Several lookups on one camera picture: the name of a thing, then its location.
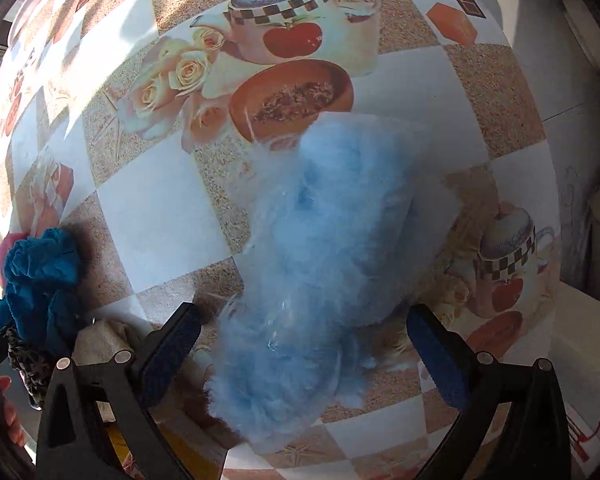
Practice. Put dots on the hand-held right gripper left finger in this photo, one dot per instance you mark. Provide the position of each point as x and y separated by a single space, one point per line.
166 360

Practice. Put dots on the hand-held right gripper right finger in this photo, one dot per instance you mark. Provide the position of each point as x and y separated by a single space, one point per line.
439 362

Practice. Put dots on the light blue fluffy plush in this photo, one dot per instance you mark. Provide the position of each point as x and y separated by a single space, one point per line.
310 270

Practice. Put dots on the person's left hand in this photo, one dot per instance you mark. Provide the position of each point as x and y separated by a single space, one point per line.
11 417

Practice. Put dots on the dark patterned cloth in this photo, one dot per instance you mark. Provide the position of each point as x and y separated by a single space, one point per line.
27 365

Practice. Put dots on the beige cloth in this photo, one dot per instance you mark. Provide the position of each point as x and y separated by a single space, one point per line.
102 337

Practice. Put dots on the teal blue cloth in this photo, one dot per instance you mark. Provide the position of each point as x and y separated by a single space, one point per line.
37 280

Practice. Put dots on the pink cloth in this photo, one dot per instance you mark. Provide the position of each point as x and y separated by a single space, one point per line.
6 250

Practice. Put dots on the printed teapot tablecloth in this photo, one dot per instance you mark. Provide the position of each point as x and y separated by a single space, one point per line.
145 220

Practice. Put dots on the white box with red print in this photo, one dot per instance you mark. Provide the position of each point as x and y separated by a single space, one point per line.
582 360

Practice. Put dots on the white board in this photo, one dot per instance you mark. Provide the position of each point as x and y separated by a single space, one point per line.
592 35

